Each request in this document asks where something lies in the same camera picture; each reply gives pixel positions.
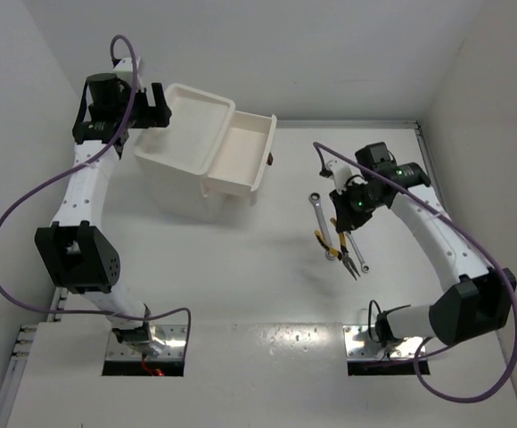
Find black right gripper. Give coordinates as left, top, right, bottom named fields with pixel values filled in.
left=329, top=180, right=383, bottom=232

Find silver ratchet wrench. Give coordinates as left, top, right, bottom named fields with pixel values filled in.
left=308, top=192, right=336, bottom=260

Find green yellow long-nose pliers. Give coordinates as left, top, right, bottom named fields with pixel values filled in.
left=314, top=230, right=360, bottom=281

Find white top drawer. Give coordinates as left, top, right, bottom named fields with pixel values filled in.
left=203, top=111, right=277, bottom=201

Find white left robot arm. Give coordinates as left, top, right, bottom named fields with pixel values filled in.
left=35, top=57, right=171, bottom=358

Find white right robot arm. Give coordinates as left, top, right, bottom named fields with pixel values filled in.
left=320, top=142, right=516, bottom=346

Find white drawer cabinet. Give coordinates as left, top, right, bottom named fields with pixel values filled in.
left=133, top=83, right=270, bottom=221

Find silver combination wrench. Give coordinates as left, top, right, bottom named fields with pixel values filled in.
left=346, top=232, right=370, bottom=274

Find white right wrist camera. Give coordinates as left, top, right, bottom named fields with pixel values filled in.
left=319, top=160, right=355, bottom=194

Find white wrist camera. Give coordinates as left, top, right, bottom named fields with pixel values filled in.
left=319, top=160, right=355, bottom=194
left=112, top=56, right=144, bottom=91

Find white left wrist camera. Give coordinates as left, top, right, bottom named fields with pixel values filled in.
left=112, top=56, right=144, bottom=91

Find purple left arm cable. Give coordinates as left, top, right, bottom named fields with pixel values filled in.
left=0, top=34, right=192, bottom=353

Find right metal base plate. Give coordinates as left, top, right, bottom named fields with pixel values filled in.
left=343, top=325, right=423, bottom=363

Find metal base plate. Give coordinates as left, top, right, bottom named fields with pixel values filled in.
left=343, top=325, right=423, bottom=363
left=105, top=325, right=187, bottom=362

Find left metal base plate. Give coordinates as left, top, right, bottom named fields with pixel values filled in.
left=105, top=325, right=187, bottom=362

